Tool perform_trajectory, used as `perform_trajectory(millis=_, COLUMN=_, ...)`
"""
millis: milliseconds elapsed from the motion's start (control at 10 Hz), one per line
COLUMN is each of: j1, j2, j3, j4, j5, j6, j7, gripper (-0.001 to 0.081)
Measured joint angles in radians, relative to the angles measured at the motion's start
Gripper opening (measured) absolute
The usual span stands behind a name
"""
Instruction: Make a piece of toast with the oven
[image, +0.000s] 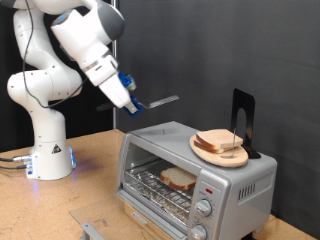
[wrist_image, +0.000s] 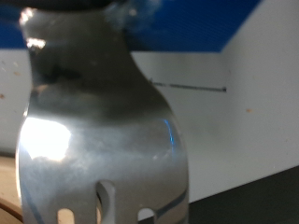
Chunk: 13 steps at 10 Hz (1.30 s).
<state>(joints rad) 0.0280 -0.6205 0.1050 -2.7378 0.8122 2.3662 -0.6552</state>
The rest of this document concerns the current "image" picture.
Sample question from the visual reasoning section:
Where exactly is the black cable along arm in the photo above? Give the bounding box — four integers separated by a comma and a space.
21, 0, 88, 109

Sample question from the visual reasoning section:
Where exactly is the silver toaster oven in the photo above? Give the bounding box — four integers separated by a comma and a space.
114, 120, 278, 240

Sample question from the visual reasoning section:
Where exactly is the vertical metal pole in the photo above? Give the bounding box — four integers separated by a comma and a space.
111, 0, 119, 130

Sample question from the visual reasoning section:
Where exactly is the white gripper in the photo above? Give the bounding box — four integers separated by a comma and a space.
99, 73, 139, 115

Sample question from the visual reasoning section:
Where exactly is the silver oven knob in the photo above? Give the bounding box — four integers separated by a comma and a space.
194, 199, 214, 218
189, 224, 209, 240

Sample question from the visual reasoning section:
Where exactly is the black base cable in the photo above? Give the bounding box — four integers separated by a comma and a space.
0, 164, 30, 171

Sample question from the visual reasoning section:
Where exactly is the base cable with silver connector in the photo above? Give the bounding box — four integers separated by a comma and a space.
0, 154, 33, 164

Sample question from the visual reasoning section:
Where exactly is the grey tray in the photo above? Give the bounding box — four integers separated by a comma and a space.
68, 190, 189, 240

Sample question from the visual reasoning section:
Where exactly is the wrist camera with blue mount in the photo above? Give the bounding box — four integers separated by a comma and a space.
117, 71, 138, 92

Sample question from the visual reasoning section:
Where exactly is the round wooden board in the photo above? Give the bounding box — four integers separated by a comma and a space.
189, 133, 250, 169

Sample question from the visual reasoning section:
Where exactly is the thin metal pin stand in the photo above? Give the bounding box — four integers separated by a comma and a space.
221, 127, 238, 160

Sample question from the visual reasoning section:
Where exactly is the black metal bookend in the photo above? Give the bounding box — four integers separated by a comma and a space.
230, 87, 262, 160

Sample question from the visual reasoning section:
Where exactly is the wire oven rack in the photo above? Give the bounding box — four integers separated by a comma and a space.
124, 158, 198, 216

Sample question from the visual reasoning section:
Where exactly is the metal spatula with blue block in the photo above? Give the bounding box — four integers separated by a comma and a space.
95, 94, 180, 119

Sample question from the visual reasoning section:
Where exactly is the white bread slice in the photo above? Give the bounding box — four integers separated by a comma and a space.
193, 139, 231, 155
195, 128, 245, 151
159, 166, 198, 192

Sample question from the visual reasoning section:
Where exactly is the aluminium foil tray liner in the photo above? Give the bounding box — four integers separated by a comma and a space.
128, 181, 189, 225

